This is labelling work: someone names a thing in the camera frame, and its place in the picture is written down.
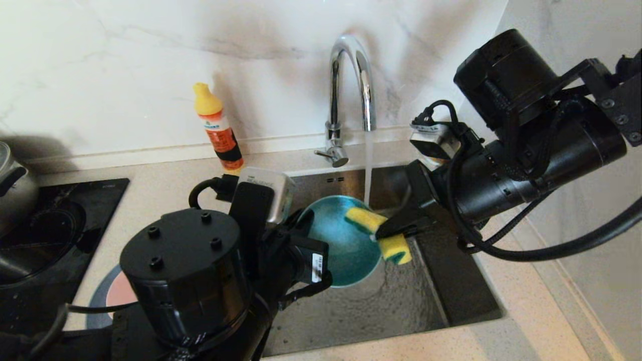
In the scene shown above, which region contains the teal bowl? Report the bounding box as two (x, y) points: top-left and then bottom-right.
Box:
(300, 195), (388, 288)

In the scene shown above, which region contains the stainless steel sink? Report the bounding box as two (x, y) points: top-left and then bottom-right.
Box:
(261, 160), (505, 358)

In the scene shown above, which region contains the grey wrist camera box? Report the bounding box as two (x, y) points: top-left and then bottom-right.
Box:
(409, 122), (461, 168)
(235, 166), (297, 224)

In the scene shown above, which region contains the pink bowl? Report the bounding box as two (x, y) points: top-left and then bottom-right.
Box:
(106, 273), (138, 307)

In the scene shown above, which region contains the blue round plate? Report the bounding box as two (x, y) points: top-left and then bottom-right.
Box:
(87, 264), (124, 330)

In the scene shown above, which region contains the running water stream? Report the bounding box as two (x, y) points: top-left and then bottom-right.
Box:
(363, 130), (376, 207)

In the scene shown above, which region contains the steel cooking pot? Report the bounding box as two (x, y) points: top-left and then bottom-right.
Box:
(0, 142), (41, 237)

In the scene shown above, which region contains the orange dish soap bottle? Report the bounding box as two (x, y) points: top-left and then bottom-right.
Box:
(193, 82), (245, 174)

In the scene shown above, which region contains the black induction cooktop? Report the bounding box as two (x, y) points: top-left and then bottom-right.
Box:
(0, 178), (130, 334)

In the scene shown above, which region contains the yellow green sponge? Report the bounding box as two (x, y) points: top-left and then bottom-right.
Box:
(344, 206), (413, 266)

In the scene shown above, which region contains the chrome faucet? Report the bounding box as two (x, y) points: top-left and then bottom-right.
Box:
(314, 34), (377, 168)

